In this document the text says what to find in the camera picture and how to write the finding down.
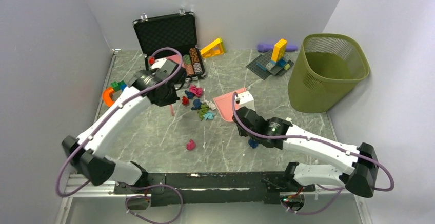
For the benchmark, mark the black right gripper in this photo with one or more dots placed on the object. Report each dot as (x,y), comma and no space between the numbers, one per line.
(242,132)

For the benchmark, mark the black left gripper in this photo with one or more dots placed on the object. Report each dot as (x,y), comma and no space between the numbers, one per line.
(172,100)

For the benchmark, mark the pink dustpan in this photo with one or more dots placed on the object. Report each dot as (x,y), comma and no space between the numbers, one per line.
(224,104)

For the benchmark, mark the pink hand brush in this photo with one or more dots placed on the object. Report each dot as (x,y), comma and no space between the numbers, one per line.
(172,110)

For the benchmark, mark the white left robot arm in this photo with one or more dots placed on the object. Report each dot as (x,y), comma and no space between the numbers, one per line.
(88,152)

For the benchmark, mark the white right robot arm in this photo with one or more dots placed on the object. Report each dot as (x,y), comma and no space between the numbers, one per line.
(351,167)

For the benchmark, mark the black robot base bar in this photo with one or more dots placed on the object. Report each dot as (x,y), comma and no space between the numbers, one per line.
(230,187)

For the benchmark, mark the red paper scrap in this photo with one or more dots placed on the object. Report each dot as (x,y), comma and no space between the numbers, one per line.
(185,101)

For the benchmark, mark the dark blue scrap by case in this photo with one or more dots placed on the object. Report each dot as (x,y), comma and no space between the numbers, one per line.
(189,95)

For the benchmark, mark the dark blue scrap lower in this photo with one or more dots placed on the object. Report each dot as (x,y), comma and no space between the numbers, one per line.
(252,143)

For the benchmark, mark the dark blue scrap far left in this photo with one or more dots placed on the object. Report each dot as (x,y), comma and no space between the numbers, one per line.
(196,104)

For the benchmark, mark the pink paper scrap by case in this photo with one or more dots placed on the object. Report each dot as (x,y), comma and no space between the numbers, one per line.
(197,91)

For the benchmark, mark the pink playing card deck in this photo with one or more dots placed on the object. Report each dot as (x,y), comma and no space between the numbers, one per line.
(177,59)

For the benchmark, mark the green paper scrap left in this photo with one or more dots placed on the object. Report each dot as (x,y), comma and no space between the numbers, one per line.
(204,109)

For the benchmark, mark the light blue scrap on brush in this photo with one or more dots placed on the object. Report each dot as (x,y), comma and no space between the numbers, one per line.
(208,116)

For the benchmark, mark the green and blue toy bricks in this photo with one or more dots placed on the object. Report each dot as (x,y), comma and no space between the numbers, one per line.
(118,86)

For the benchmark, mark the grey brick baseplate model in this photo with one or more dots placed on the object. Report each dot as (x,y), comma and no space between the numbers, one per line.
(263,66)

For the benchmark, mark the pink paper scrap near edge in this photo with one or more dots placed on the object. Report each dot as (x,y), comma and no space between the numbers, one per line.
(190,145)

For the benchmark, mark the orange horseshoe toy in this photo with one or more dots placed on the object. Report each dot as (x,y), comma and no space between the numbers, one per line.
(107,96)

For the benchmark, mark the black poker chip case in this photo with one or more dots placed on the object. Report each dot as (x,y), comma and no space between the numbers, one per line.
(177,31)

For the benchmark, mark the yellow triangular toy block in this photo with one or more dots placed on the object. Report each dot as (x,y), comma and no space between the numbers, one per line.
(214,48)

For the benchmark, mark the yellow orange brick tower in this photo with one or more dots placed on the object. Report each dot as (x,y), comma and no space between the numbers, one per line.
(279,49)

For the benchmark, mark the purple cylinder toy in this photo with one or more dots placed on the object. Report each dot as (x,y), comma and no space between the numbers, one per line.
(263,47)

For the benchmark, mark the olive green waste basket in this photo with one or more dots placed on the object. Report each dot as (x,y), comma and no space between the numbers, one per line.
(327,68)

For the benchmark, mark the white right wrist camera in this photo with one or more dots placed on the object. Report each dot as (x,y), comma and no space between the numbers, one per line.
(245,99)

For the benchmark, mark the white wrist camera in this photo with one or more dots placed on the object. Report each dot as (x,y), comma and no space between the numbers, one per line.
(245,99)
(158,63)

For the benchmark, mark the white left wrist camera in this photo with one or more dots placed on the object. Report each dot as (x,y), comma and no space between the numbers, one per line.
(158,63)

